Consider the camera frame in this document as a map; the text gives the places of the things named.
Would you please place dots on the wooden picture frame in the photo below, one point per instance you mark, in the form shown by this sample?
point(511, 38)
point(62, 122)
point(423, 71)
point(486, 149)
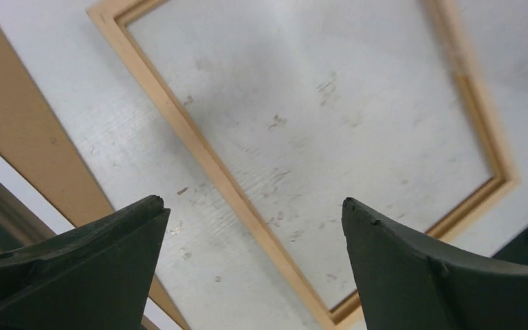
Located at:
point(112, 18)

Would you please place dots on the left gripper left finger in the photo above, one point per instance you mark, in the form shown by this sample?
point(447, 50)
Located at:
point(96, 276)

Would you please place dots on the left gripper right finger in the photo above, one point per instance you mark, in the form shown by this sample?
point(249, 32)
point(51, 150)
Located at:
point(408, 280)

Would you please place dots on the brown backing board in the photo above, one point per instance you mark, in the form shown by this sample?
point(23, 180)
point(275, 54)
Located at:
point(34, 143)

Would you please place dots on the clear acrylic sheet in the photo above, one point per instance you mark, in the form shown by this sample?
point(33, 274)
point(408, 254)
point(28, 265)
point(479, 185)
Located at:
point(310, 102)

